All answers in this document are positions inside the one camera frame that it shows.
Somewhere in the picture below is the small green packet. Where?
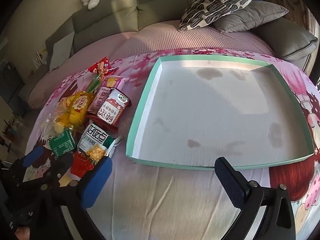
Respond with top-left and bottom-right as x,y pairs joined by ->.
49,128 -> 77,158

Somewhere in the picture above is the shallow teal cardboard box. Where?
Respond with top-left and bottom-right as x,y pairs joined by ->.
125,56 -> 315,171

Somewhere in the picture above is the person's left hand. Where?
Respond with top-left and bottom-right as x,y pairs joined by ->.
15,227 -> 31,240

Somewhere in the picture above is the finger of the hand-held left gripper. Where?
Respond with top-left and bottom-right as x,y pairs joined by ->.
46,152 -> 75,188
9,146 -> 45,178

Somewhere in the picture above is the red peanut packet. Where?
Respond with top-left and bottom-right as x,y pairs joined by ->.
87,57 -> 119,77

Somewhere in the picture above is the small red packet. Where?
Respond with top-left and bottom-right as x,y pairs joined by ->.
70,152 -> 97,178

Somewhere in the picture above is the grey pillow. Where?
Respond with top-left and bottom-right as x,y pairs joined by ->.
214,1 -> 289,33

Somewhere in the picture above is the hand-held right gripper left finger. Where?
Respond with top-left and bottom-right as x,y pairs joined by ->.
37,156 -> 113,240

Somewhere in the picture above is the pink swiss roll packet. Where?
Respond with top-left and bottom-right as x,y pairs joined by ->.
87,76 -> 129,114

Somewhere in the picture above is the dark blue cabinet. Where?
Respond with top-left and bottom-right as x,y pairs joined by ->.
0,60 -> 28,115

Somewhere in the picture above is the white and green corn packet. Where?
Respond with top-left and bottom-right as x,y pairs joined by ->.
76,121 -> 123,164

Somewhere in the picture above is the pink printed blanket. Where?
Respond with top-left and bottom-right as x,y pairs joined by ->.
22,47 -> 320,240

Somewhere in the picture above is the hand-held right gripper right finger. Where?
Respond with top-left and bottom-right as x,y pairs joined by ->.
214,156 -> 297,240

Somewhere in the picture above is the grey sofa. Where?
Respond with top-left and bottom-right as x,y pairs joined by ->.
45,0 -> 319,70

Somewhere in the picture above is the green and white snack packet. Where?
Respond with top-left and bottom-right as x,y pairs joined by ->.
86,76 -> 104,100

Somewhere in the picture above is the yellow snack packet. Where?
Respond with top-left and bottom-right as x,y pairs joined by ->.
59,91 -> 95,128

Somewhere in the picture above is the red and white biscuit packet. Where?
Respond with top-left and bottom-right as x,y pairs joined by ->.
86,89 -> 132,132

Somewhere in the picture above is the white rack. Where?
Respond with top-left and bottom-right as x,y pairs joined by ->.
32,50 -> 48,68

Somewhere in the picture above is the black and white patterned pillow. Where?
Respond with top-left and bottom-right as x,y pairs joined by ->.
179,0 -> 256,32

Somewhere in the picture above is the light grey cushion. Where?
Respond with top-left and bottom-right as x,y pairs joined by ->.
49,31 -> 75,71

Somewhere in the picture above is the clear bread bag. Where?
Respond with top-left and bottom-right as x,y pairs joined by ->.
41,96 -> 83,142

